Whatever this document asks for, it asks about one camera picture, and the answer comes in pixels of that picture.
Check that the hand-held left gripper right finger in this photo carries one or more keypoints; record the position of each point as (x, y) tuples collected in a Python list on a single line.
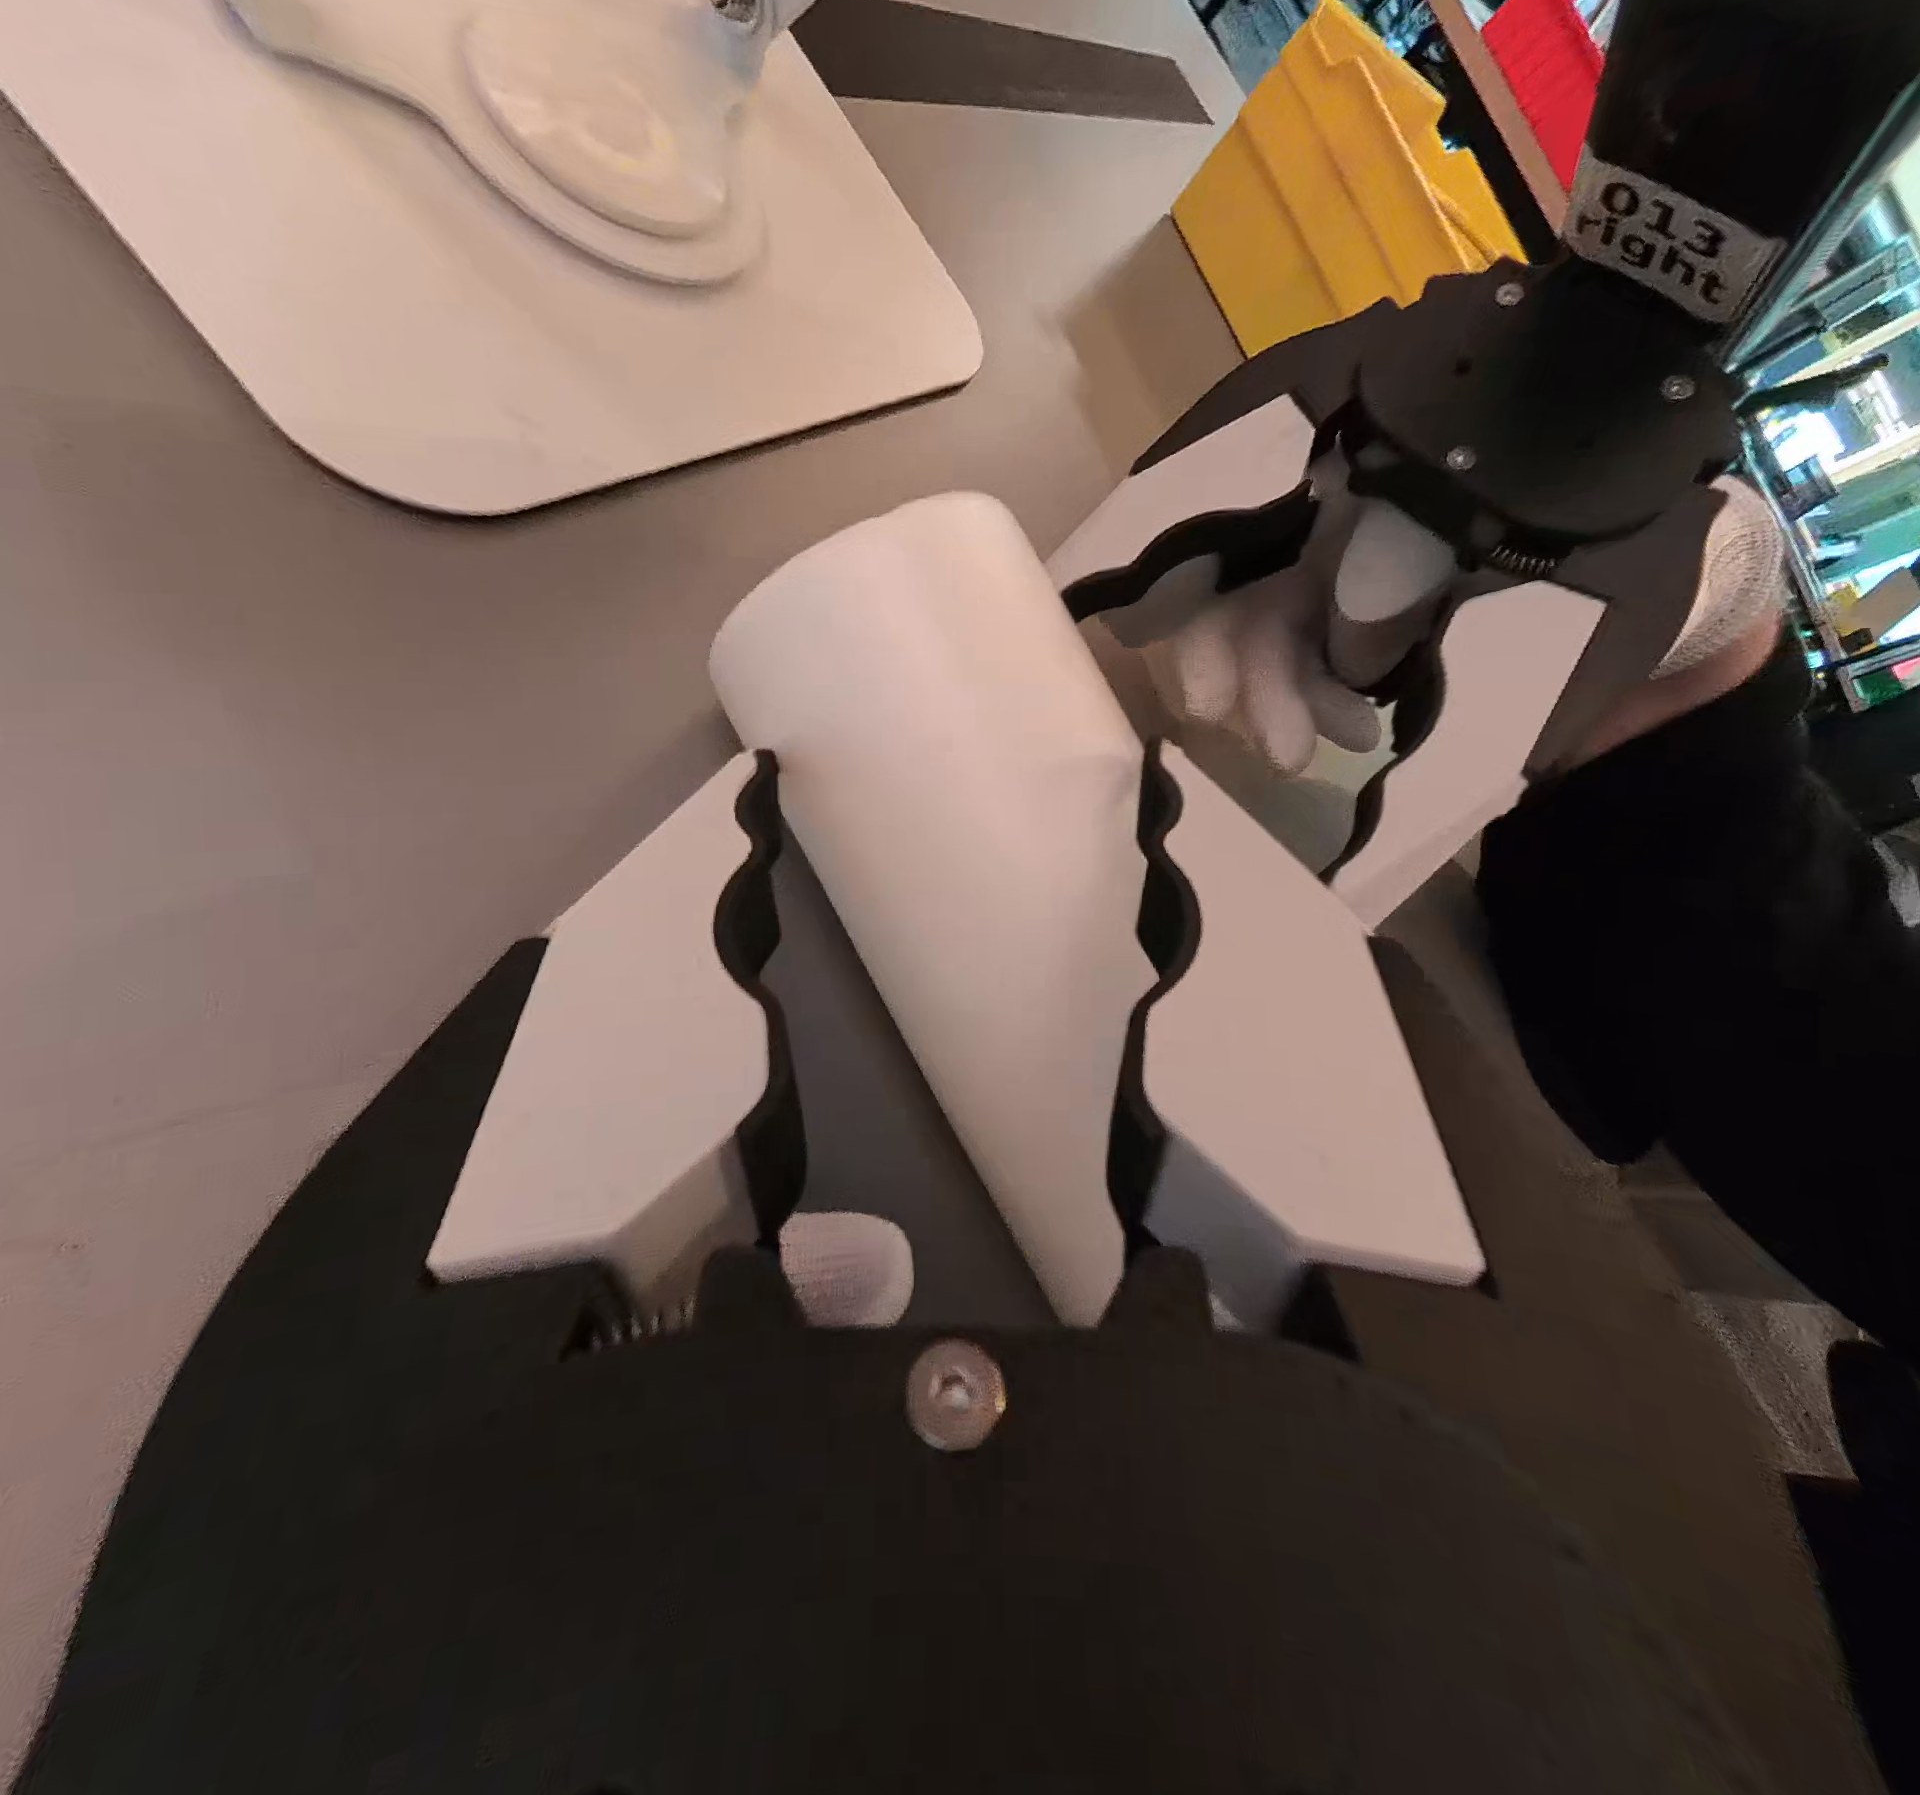
[(1304, 1075)]

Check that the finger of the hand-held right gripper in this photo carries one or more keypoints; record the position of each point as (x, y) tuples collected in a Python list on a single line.
[(1485, 715), (1184, 503)]

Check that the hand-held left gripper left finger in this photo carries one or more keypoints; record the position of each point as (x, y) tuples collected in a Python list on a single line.
[(614, 1075)]

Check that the white bottle with black cap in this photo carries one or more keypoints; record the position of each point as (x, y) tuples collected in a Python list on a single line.
[(961, 805)]

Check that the person's left hand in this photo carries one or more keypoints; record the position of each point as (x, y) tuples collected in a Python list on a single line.
[(848, 1269)]

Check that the yellow plastic bin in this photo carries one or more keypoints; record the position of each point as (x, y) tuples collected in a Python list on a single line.
[(1334, 203)]

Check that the wooden table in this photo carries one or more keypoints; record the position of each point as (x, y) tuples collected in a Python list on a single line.
[(1485, 99)]

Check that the red plastic bin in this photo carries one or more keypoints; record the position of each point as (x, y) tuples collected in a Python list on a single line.
[(1544, 53)]

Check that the white board stand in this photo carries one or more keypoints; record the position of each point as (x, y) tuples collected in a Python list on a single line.
[(374, 203)]

